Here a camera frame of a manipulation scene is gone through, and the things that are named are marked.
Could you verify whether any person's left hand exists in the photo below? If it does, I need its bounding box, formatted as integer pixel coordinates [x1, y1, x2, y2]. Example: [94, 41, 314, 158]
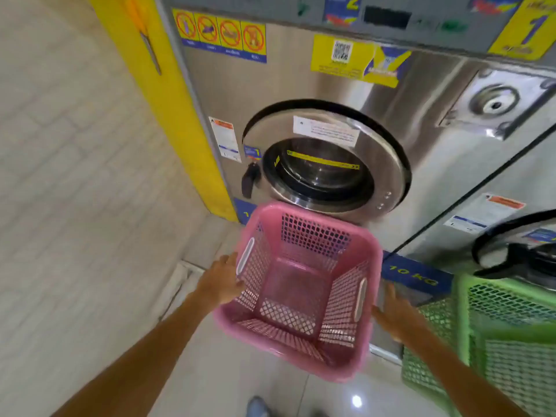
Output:
[194, 251, 246, 307]

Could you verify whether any person's right hand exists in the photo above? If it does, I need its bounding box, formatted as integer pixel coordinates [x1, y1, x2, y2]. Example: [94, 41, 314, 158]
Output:
[371, 281, 430, 345]

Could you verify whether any green plastic basket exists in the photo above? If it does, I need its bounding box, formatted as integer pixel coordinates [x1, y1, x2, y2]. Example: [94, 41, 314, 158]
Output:
[400, 273, 556, 417]

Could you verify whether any pink plastic basket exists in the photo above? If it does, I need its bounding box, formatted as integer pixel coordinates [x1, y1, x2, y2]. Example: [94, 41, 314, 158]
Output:
[211, 200, 384, 384]

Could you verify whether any round steel washing machine door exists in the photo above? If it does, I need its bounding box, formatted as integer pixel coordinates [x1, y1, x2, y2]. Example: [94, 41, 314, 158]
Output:
[240, 98, 412, 225]
[471, 210, 556, 281]

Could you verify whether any person's right forearm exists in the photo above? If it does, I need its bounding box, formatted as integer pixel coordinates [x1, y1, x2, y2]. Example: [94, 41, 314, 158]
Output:
[406, 325, 531, 417]

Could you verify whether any person's left forearm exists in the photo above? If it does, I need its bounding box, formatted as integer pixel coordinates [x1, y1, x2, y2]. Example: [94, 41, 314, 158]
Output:
[51, 281, 222, 417]

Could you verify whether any person's left shoe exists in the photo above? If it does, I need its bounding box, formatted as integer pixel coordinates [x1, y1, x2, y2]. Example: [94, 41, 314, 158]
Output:
[246, 396, 275, 417]

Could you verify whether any stainless steel washing machine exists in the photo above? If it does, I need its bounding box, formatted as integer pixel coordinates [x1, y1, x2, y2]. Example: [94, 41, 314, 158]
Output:
[152, 0, 556, 257]
[381, 125, 556, 300]

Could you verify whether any white caution label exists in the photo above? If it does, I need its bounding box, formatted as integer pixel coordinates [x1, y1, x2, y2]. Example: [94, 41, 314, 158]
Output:
[208, 116, 242, 164]

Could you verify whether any steel coin slot plate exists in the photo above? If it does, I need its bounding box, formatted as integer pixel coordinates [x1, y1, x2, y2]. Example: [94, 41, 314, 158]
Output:
[438, 67, 556, 141]

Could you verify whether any yellow red warning sticker strip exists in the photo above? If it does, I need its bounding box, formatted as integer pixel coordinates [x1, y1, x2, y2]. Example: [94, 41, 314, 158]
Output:
[172, 8, 268, 64]

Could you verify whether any yellow blue code sticker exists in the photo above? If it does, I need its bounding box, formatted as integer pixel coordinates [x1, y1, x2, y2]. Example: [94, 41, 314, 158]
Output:
[310, 34, 412, 89]

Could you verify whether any yellow number sticker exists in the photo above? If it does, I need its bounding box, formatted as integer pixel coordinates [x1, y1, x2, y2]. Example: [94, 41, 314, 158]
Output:
[488, 0, 556, 61]

